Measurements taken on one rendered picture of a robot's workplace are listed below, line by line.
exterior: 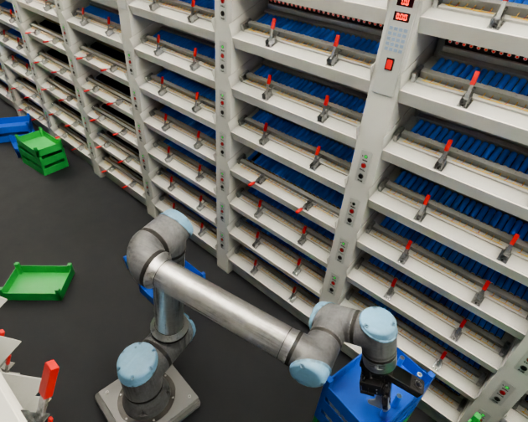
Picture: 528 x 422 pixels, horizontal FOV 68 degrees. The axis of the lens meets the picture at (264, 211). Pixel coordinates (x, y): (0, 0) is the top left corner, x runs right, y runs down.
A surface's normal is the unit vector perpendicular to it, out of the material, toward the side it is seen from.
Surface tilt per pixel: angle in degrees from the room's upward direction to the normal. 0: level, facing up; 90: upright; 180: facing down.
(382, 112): 90
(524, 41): 111
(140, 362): 6
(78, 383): 0
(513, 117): 21
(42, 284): 0
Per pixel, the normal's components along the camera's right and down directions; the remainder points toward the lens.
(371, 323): -0.09, -0.83
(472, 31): -0.65, 0.68
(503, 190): -0.18, -0.59
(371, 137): -0.66, 0.42
